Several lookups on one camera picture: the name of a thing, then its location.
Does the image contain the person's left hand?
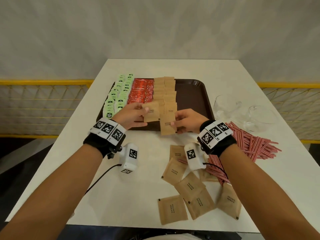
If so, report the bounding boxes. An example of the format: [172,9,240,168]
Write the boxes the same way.
[111,102,149,130]

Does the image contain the person's right hand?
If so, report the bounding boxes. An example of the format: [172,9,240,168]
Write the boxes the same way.
[171,108,209,135]

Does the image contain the neat rows of tea bags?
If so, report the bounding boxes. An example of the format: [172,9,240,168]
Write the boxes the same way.
[102,73,135,119]

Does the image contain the brown plastic tray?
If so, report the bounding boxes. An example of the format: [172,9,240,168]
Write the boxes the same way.
[96,78,215,132]

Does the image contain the square brown sugar packet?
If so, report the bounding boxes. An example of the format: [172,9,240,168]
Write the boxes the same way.
[159,113,177,136]
[142,101,160,123]

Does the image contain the row of red Nescafe sachets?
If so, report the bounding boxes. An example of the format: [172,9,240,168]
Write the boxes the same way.
[127,78,155,105]

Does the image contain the neat rows of sugar packets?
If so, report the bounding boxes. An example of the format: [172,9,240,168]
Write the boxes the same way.
[153,76,178,115]

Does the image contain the pile of pink stirrer sticks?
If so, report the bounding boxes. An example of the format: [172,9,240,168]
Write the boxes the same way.
[177,121,282,187]

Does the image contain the clear glass cups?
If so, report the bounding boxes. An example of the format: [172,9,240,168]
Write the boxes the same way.
[213,94,277,133]

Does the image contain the pile of brown sugar packets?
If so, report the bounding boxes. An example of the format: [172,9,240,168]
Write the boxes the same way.
[158,145,242,225]

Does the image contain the person's right forearm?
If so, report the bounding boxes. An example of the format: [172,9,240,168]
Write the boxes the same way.
[219,143,320,240]

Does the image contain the person's left forearm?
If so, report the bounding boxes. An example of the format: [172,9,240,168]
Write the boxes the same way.
[0,143,103,240]

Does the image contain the person's white clothing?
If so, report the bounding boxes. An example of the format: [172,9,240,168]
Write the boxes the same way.
[144,233,203,240]

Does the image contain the left wristband with marker tiles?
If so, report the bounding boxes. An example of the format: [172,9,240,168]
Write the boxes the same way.
[83,117,127,159]

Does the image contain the wristband with marker tiles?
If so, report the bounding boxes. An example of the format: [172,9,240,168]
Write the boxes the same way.
[83,117,127,159]
[197,120,237,158]

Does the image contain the right wristband with marker tiles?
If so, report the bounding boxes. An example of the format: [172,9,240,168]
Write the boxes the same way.
[197,120,237,158]

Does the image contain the marker cube on right wrist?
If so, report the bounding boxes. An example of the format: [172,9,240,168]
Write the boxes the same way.
[184,143,207,171]

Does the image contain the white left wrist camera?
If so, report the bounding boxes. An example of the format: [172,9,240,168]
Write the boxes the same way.
[107,143,139,175]

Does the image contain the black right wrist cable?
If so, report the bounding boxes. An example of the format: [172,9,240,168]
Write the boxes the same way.
[202,162,228,179]

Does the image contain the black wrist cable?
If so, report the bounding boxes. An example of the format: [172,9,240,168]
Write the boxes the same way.
[84,163,122,195]
[202,162,228,179]

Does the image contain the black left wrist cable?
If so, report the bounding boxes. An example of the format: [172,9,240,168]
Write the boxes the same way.
[84,163,122,195]

